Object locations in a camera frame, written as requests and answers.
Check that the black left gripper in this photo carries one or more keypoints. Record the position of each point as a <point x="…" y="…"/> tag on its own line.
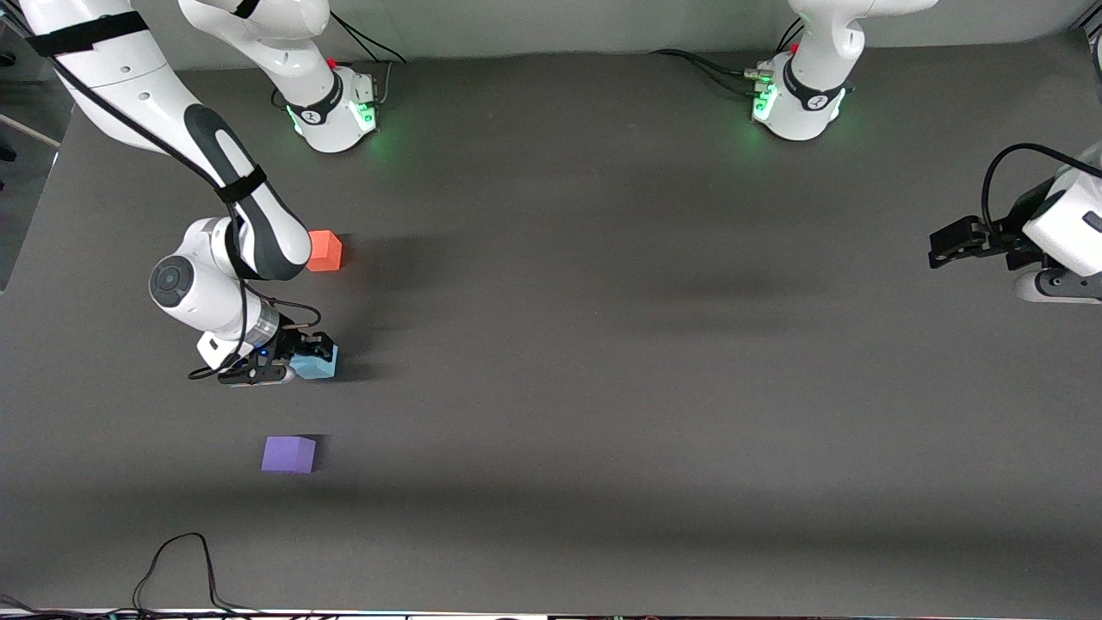
<point x="1018" y="236"/>

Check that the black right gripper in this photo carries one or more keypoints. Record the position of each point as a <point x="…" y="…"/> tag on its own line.
<point x="290" y="344"/>

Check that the purple foam block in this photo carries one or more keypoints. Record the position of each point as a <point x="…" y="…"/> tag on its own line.
<point x="288" y="455"/>

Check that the aluminium frame bar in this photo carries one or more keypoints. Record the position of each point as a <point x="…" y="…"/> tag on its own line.
<point x="1092" y="34"/>
<point x="13" y="30"/>

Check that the light blue foam block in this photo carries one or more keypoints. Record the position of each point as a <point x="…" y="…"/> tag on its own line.
<point x="317" y="370"/>

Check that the orange foam block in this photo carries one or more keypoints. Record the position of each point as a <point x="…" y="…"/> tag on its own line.
<point x="327" y="251"/>

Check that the dark grey table mat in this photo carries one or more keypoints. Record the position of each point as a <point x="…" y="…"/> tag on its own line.
<point x="603" y="387"/>

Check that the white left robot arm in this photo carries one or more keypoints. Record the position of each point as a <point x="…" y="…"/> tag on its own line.
<point x="818" y="52"/>

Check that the white rod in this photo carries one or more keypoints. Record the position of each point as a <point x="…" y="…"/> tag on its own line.
<point x="30" y="129"/>

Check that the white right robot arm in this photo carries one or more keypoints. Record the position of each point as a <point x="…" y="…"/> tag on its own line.
<point x="129" y="77"/>

